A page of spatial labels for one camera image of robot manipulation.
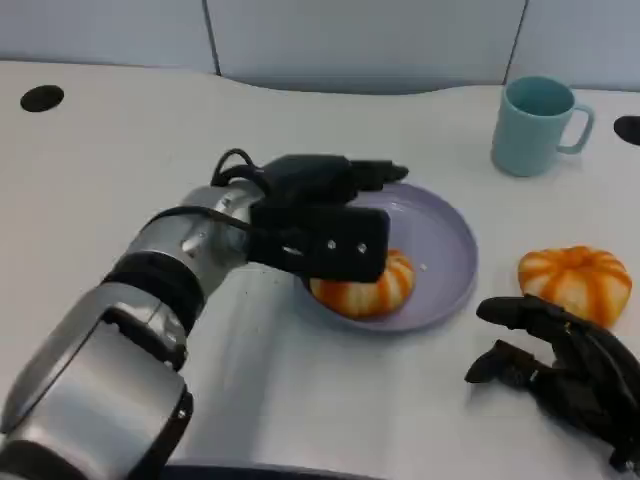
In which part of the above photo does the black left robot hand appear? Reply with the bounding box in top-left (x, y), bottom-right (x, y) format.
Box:
top-left (259, 154), bottom-right (410, 206)

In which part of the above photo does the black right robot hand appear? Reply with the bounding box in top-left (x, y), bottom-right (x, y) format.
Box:
top-left (463, 294), bottom-right (640, 472)

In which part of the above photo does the orange white toy bread roll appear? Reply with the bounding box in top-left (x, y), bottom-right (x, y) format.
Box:
top-left (517, 244), bottom-right (632, 329)
top-left (309, 248), bottom-right (417, 321)

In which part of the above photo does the lilac plate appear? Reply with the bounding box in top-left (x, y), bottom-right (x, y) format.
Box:
top-left (299, 180), bottom-right (479, 335)

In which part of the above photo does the grey partition panel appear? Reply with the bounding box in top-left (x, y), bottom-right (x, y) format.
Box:
top-left (0, 0), bottom-right (221, 76)
top-left (502, 0), bottom-right (640, 92)
top-left (203, 0), bottom-right (529, 96)

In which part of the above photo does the pale green mug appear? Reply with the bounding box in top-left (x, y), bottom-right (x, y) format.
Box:
top-left (490, 75), bottom-right (596, 177)

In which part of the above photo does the dark robot torso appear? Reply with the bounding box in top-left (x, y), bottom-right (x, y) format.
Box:
top-left (159, 463), bottom-right (381, 480)

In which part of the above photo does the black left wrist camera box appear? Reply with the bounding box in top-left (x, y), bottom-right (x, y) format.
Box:
top-left (248, 202), bottom-right (390, 285)

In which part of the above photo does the black looped wrist cable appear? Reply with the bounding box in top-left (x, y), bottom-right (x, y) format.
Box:
top-left (210, 148), bottom-right (267, 191)

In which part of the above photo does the black forearm cable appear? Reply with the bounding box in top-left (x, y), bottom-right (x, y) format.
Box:
top-left (152, 205), bottom-right (254, 235)

